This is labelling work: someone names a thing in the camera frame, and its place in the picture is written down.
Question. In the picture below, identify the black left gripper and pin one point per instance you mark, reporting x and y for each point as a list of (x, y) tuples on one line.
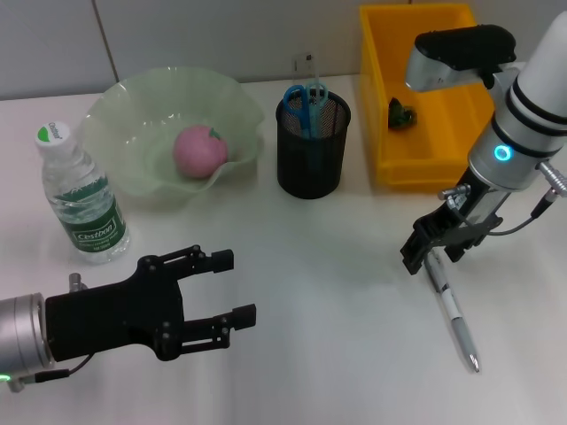
[(111, 314)]

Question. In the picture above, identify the green plastic wrapper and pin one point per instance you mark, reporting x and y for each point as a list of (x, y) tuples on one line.
[(401, 115)]

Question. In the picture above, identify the transparent plastic ruler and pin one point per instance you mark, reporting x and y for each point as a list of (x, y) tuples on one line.
[(305, 64)]

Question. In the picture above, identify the pale green wavy glass bowl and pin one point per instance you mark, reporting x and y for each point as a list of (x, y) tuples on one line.
[(146, 106)]

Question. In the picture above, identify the yellow plastic bin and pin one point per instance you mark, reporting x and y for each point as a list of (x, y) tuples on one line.
[(390, 53)]

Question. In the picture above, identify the clear green-label water bottle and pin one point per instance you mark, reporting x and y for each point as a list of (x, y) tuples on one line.
[(88, 217)]

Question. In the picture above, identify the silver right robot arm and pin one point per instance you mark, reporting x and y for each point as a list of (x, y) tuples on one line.
[(527, 124)]

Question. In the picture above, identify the light blue scissors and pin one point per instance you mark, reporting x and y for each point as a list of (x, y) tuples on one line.
[(305, 104)]

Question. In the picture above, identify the pink toy peach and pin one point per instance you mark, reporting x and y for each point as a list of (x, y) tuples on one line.
[(199, 152)]

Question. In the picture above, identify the black mesh pen holder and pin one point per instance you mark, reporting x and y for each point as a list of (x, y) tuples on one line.
[(310, 168)]

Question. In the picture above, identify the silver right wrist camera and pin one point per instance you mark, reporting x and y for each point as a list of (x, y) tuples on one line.
[(456, 57)]

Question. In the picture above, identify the silver ballpoint pen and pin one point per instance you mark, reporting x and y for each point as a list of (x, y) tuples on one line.
[(454, 310)]

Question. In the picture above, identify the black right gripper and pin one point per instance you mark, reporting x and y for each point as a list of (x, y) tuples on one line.
[(469, 221)]

